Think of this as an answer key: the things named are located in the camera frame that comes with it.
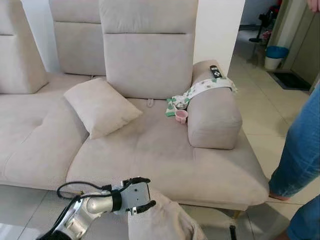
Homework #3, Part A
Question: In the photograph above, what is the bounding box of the beige floor pillow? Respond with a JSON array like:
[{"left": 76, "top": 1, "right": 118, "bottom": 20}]
[{"left": 127, "top": 187, "right": 207, "bottom": 240}]

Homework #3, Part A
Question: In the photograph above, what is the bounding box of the beige fabric sofa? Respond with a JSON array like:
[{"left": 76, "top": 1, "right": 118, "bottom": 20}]
[{"left": 0, "top": 0, "right": 271, "bottom": 219}]

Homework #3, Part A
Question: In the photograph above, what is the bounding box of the beige plain throw pillow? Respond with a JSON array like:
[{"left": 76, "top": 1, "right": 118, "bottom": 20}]
[{"left": 63, "top": 77, "right": 144, "bottom": 141}]

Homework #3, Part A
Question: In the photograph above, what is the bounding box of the beige sofa back cushion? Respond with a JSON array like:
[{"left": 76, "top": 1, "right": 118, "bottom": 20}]
[
  {"left": 98, "top": 0, "right": 200, "bottom": 100},
  {"left": 48, "top": 0, "right": 107, "bottom": 77},
  {"left": 0, "top": 0, "right": 50, "bottom": 95}
]

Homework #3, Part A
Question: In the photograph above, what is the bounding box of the person's hand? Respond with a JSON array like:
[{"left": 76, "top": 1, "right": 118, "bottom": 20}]
[{"left": 307, "top": 0, "right": 320, "bottom": 13}]

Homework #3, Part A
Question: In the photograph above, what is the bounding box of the pink plastic cup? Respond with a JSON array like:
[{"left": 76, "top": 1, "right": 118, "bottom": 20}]
[{"left": 174, "top": 109, "right": 190, "bottom": 125}]

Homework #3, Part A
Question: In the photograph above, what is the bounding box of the person in blue jeans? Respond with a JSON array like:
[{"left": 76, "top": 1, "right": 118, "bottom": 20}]
[{"left": 268, "top": 82, "right": 320, "bottom": 240}]

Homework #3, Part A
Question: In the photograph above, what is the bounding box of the avocado print white cloth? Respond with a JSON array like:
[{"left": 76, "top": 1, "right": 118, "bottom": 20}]
[{"left": 166, "top": 76, "right": 239, "bottom": 118}]

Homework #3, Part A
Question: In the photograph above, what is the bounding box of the black remote control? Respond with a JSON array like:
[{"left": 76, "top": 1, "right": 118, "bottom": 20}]
[{"left": 209, "top": 65, "right": 223, "bottom": 80}]

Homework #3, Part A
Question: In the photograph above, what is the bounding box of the dark door mat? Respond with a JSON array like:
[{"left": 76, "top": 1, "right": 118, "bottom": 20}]
[{"left": 268, "top": 70, "right": 312, "bottom": 92}]

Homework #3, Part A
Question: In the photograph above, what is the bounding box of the blue and white bin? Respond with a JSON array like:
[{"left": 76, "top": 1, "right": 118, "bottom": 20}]
[{"left": 264, "top": 45, "right": 290, "bottom": 71}]

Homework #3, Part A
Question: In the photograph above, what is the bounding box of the grey green cabinet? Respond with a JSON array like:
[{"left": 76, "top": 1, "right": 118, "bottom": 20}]
[{"left": 272, "top": 0, "right": 320, "bottom": 87}]

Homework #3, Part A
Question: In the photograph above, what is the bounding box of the black standing fan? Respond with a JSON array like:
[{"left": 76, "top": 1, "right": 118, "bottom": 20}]
[{"left": 248, "top": 4, "right": 279, "bottom": 45}]

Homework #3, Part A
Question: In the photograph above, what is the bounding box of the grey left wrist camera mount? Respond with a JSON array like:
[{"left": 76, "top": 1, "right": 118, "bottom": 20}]
[{"left": 120, "top": 181, "right": 151, "bottom": 212}]

